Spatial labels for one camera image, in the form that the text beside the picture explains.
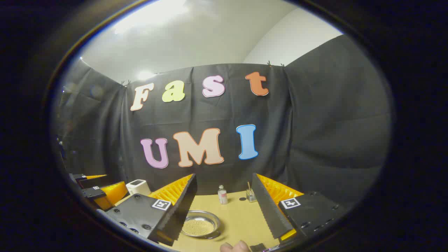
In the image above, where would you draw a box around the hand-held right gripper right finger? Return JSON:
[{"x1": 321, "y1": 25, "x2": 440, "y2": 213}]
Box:
[{"x1": 251, "y1": 173, "x2": 345, "y2": 242}]

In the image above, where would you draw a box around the white toaster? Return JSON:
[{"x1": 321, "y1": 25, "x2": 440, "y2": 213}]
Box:
[{"x1": 125, "y1": 179, "x2": 152, "y2": 196}]

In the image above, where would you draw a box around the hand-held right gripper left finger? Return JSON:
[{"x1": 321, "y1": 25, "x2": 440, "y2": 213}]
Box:
[{"x1": 105, "y1": 173, "x2": 198, "y2": 247}]

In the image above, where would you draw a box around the stainless steel pot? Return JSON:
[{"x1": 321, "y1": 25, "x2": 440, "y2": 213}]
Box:
[{"x1": 180, "y1": 210, "x2": 222, "y2": 239}]

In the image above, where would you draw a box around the black backdrop cloth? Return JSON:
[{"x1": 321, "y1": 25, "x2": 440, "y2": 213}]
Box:
[{"x1": 52, "y1": 35, "x2": 392, "y2": 210}]

